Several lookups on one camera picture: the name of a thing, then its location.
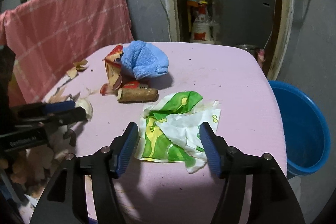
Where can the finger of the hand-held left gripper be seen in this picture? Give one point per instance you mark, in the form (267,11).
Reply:
(57,106)
(68,116)

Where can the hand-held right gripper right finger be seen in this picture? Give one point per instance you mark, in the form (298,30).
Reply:
(210,150)

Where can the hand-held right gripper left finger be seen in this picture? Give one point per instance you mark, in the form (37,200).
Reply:
(127,148)

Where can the green and white wrapper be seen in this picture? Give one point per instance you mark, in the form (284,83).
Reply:
(157,140)

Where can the red and beige wrapper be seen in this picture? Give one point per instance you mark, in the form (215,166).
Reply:
(114,69)

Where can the blue plastic bucket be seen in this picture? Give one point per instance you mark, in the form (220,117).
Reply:
(302,121)

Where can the brown paper roll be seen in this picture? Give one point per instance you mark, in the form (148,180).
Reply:
(136,95)

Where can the small red packet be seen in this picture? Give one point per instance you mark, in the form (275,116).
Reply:
(134,85)

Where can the pink checked cloth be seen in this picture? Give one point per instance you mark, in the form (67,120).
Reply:
(65,22)

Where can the light blue cloth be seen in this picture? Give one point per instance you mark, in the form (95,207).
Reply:
(144,58)

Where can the metal pot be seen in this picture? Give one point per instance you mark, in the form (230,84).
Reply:
(245,49)

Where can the pink object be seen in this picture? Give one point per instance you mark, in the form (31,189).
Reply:
(261,54)

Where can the white red bottle on floor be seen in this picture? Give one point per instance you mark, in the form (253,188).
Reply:
(200,29)

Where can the grey cabinet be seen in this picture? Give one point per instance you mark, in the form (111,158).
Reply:
(241,3)

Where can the wooden door frame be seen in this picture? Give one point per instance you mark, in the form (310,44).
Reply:
(170,3)

